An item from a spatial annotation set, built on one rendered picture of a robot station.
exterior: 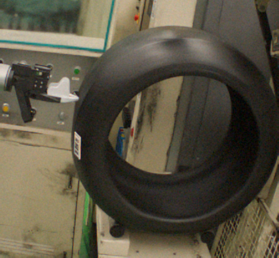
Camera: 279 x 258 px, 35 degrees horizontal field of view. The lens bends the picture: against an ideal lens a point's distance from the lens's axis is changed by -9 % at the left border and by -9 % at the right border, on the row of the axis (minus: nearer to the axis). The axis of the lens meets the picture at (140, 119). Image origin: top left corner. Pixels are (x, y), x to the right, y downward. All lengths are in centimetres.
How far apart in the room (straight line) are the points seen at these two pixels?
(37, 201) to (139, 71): 115
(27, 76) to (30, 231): 113
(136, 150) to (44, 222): 74
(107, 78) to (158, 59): 13
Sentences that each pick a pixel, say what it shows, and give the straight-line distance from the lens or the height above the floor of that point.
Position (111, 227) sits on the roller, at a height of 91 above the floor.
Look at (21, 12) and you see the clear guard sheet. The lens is 194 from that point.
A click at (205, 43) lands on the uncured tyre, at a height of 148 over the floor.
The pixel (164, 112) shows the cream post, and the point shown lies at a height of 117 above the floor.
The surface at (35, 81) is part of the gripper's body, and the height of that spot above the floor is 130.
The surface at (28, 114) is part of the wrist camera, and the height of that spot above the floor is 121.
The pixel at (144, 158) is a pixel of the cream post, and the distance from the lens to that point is 168.
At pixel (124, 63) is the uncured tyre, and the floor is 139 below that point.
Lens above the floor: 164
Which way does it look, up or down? 18 degrees down
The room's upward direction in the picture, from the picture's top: 10 degrees clockwise
